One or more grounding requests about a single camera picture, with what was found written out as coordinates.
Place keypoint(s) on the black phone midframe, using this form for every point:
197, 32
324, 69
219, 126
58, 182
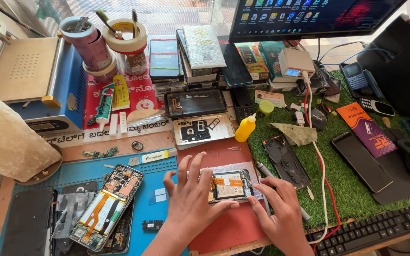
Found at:
287, 163

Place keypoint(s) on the clear jar with tools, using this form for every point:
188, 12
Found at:
135, 62

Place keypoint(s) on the black frame with clear film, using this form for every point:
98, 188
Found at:
70, 209

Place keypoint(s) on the small green lid jar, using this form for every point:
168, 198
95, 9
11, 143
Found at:
266, 107

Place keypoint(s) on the beige tape roll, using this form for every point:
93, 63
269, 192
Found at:
125, 44

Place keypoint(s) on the computer monitor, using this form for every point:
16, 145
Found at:
315, 17

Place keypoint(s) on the blue keypad phone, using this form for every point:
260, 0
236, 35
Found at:
354, 76

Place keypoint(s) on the brown bowl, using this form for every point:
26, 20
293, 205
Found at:
53, 170

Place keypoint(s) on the orange purple display box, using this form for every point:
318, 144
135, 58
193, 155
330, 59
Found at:
368, 129

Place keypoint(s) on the yellow squeeze bottle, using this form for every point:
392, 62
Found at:
244, 129

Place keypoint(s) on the black box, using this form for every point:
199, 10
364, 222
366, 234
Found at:
317, 83

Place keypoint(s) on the large opened phone orange flex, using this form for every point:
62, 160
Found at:
107, 208

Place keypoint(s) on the beige guitar pick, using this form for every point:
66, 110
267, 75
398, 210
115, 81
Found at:
71, 102

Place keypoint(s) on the black flat smartphone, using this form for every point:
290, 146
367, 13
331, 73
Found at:
361, 161

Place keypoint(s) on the black bag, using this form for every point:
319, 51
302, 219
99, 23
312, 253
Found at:
400, 67

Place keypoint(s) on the stack of phone boxes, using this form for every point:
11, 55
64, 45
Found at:
164, 60

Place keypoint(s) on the blue repair mat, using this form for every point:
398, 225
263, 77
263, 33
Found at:
148, 213

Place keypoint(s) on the white blue label scraper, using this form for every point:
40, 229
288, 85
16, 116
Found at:
153, 156

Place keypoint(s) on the printed paper card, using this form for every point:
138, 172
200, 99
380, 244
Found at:
269, 97

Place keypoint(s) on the small phone orange flex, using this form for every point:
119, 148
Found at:
228, 188

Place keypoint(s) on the pale pink salt rock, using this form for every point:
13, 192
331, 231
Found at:
12, 142

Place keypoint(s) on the dark blue phone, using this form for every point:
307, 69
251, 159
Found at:
374, 83

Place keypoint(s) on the black phone screen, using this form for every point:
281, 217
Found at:
27, 224

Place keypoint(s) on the clear tape pieces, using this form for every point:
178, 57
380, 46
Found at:
157, 195

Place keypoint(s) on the white phone back frame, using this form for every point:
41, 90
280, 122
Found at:
205, 131

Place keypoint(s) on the grey screwdriver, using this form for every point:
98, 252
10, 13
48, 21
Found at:
263, 169

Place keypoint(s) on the round black metal part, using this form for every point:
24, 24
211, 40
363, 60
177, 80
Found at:
137, 145

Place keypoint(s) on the white black keypad phone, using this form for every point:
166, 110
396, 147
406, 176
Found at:
375, 106

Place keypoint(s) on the green white glue tube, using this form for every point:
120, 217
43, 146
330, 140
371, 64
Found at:
104, 105

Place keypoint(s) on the green artificial grass mat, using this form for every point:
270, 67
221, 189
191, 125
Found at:
343, 177

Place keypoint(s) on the black mouse pad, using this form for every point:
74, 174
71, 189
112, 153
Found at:
400, 181

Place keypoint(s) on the orange phone box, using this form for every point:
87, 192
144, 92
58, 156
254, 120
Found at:
253, 60

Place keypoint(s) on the black phone back frame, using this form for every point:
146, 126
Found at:
123, 234

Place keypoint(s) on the white plastic strip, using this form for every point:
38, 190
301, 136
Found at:
113, 124
123, 122

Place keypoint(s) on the clear plastic bag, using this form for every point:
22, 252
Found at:
146, 116

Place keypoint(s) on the yellow glue tube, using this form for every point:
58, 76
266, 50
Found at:
120, 92

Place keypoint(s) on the stack of pink tape rolls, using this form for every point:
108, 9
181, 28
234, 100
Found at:
91, 49

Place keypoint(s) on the green circuit board pieces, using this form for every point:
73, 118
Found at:
100, 153

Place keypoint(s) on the small black phone part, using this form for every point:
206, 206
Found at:
152, 225

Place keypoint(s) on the sim eject pin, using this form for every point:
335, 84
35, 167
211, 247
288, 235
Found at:
234, 148

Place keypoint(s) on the white power box with display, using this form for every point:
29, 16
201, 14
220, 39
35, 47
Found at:
295, 62

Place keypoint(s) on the person's left hand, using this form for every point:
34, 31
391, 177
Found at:
187, 206

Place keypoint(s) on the grey green cloth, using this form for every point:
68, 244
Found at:
294, 134

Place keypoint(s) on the silver bubble envelope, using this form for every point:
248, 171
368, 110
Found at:
203, 46

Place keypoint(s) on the red printed banner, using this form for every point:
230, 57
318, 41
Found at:
137, 92

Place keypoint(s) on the green box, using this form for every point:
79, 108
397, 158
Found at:
271, 55

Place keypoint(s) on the person's right hand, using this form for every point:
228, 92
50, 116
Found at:
283, 217

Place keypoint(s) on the white usb adapter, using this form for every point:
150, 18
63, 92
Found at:
299, 118

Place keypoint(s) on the black keyboard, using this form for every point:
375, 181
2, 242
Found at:
375, 229

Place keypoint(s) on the black phone frame with flex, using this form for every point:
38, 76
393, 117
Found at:
196, 103

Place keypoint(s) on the red work mat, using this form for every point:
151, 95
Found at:
226, 227

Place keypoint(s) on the blue screen separator machine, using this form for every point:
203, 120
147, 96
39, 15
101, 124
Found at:
30, 71

